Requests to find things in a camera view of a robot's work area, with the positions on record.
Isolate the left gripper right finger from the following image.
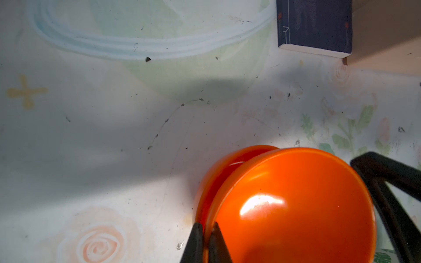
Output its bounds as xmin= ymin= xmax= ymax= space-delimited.
xmin=350 ymin=152 xmax=421 ymax=263

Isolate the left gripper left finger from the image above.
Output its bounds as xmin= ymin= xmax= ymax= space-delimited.
xmin=180 ymin=222 xmax=232 ymax=263

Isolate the orange bowl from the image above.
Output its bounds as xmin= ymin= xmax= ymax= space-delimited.
xmin=195 ymin=145 xmax=376 ymax=263

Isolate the beige file organizer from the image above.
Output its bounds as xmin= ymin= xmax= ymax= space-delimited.
xmin=343 ymin=0 xmax=421 ymax=76

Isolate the dark blue book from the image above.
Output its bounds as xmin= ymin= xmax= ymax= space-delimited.
xmin=276 ymin=0 xmax=353 ymax=59

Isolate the floral table mat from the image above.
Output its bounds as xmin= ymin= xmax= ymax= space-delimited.
xmin=1 ymin=1 xmax=421 ymax=263

